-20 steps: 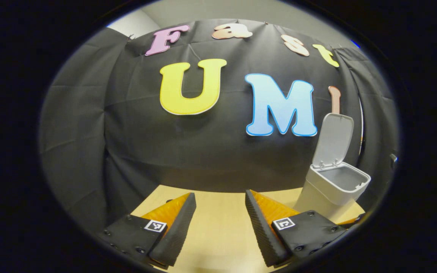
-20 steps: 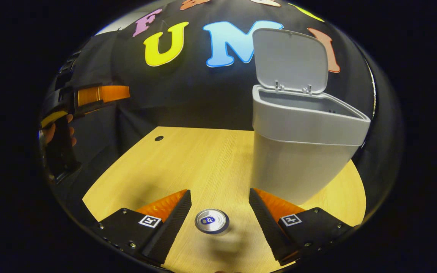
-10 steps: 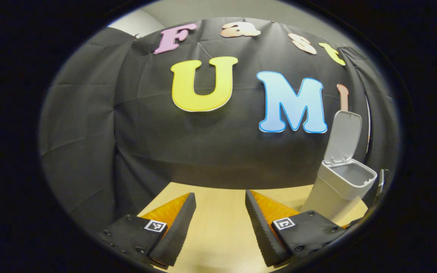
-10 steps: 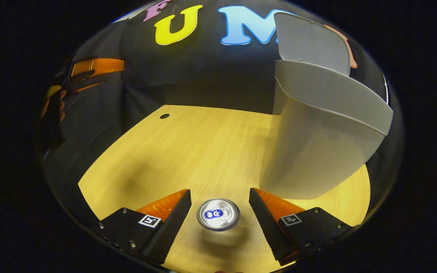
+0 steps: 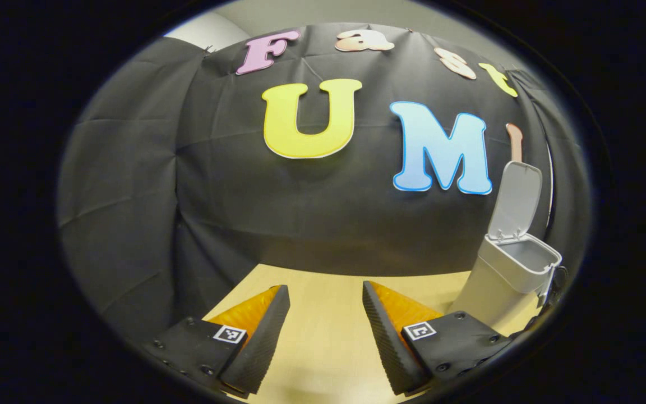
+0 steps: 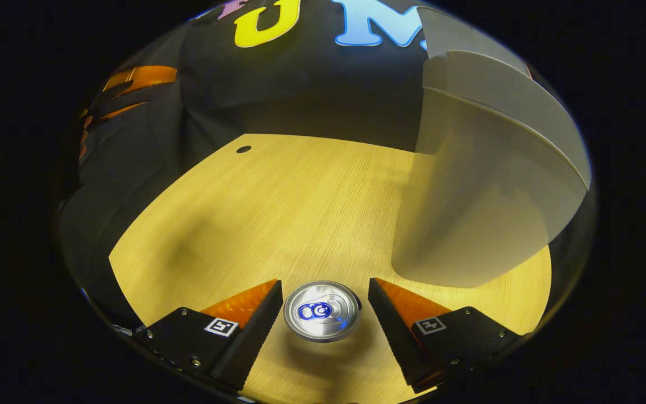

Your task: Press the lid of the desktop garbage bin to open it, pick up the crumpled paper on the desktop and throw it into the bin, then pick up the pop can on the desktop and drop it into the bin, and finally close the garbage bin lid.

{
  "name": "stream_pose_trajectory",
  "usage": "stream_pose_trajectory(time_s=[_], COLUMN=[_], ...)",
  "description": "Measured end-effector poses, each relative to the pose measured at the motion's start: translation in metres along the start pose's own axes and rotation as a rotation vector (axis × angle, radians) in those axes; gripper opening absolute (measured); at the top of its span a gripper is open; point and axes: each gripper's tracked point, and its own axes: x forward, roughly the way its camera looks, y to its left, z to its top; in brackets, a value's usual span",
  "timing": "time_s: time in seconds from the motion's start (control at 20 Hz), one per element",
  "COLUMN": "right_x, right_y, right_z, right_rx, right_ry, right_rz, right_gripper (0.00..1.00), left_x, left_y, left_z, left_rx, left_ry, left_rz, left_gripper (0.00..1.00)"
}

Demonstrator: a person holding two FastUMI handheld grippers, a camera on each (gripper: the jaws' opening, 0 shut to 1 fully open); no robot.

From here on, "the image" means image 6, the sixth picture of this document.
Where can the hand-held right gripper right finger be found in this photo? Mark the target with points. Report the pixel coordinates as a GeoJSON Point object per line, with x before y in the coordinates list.
{"type": "Point", "coordinates": [393, 336]}

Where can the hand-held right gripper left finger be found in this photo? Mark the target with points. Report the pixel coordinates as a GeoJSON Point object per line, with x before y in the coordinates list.
{"type": "Point", "coordinates": [255, 336]}

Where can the silver blue pop can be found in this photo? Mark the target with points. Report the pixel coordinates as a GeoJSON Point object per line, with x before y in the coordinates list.
{"type": "Point", "coordinates": [322, 311]}

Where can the wooden desktop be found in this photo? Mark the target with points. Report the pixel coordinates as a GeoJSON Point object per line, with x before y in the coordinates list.
{"type": "Point", "coordinates": [278, 213]}

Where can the black backdrop cloth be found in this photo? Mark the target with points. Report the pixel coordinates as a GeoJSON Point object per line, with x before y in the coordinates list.
{"type": "Point", "coordinates": [300, 84]}

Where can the white desktop garbage bin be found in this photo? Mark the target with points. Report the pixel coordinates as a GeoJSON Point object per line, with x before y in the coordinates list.
{"type": "Point", "coordinates": [485, 185]}

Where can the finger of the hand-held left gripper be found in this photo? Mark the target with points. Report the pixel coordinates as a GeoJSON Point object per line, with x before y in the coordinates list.
{"type": "Point", "coordinates": [124, 111]}
{"type": "Point", "coordinates": [149, 77]}

